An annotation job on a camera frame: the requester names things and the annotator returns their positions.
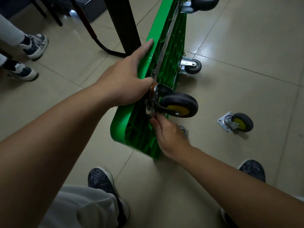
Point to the person's left hand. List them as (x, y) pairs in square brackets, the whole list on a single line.
[(121, 83)]

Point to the person's right hand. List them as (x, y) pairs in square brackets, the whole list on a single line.
[(171, 140)]

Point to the silver wrench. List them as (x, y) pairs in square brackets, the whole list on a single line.
[(150, 111)]

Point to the green platform trolley deck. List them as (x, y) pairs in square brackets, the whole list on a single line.
[(166, 49)]

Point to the person's left forearm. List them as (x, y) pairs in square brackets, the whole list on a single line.
[(42, 154)]

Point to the person's right forearm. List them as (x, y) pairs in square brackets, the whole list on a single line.
[(242, 189)]

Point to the person's dark shoe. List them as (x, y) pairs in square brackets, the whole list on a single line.
[(253, 169), (101, 180)]

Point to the person's light trousers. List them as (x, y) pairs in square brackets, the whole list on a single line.
[(78, 206)]

